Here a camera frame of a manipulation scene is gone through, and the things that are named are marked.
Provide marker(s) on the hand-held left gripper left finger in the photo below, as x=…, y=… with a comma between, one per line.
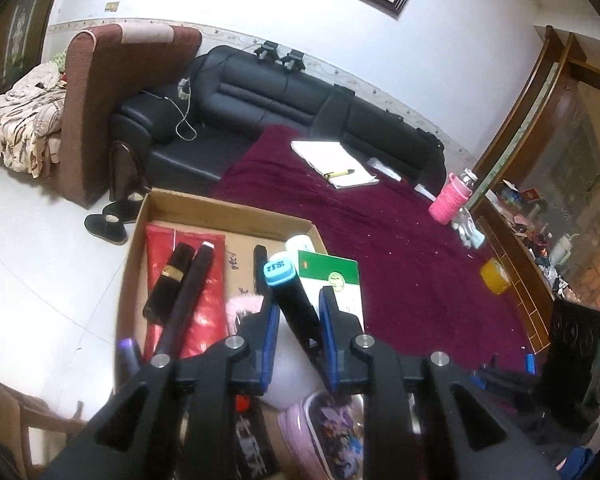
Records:
x=269, y=350

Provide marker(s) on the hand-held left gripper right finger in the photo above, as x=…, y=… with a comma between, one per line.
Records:
x=330, y=345

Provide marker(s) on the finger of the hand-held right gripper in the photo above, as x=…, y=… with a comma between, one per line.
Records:
x=515, y=392
x=510, y=366

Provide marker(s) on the pink fluffy plush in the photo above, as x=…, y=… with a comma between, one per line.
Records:
x=245, y=310

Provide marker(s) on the black marker light-blue cap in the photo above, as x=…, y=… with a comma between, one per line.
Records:
x=292, y=305

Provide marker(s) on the red foil packet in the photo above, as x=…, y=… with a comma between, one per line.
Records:
x=210, y=320

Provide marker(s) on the green white medicine box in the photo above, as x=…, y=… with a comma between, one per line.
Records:
x=337, y=275

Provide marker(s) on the pink clear pencil pouch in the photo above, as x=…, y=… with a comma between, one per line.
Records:
x=325, y=435

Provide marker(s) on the black printed packet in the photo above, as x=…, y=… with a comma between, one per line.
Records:
x=252, y=445

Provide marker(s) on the long black stick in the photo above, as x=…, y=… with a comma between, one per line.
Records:
x=190, y=290

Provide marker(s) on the black gold tube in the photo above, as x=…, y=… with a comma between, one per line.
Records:
x=167, y=285

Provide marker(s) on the black marker purple cap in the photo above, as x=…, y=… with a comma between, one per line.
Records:
x=128, y=357

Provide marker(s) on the cardboard box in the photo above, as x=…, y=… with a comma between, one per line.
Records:
x=205, y=210

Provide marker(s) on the wooden shelf unit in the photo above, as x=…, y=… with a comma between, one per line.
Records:
x=525, y=285

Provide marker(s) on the yellow tape roll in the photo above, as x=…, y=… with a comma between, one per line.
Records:
x=496, y=277

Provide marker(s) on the white jug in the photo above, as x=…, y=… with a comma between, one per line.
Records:
x=562, y=250

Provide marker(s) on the white cloth gloves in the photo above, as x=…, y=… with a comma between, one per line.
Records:
x=467, y=232

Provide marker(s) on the bottle in pink knitted sleeve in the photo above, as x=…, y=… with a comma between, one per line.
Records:
x=447, y=202

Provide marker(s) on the white notebook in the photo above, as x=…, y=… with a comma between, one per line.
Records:
x=320, y=155

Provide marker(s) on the black leather sofa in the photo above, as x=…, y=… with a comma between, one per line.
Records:
x=240, y=90

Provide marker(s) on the wooden chair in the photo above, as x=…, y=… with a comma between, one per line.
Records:
x=10, y=425

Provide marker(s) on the black clamp device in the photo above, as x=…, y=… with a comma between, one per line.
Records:
x=267, y=54
x=294, y=61

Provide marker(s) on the brown fabric armchair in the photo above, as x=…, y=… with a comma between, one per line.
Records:
x=95, y=110

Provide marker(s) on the beige patterned blanket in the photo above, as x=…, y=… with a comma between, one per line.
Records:
x=15, y=125

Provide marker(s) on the patterned glass door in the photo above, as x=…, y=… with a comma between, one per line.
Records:
x=15, y=25

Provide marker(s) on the wooden door frame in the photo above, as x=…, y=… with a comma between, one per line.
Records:
x=530, y=110

